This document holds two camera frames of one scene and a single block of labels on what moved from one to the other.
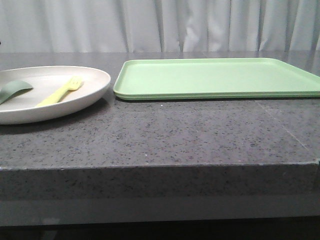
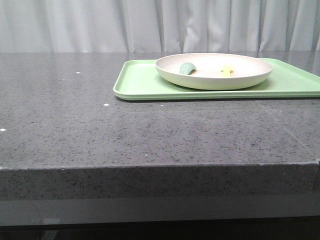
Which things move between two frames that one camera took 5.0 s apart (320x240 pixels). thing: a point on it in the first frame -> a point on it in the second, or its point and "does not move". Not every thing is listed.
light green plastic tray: x=192 y=79 does not move
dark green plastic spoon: x=11 y=89 -> x=187 y=68
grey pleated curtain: x=105 y=26 does not move
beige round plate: x=20 y=107 -> x=212 y=71
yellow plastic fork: x=75 y=83 -> x=227 y=72
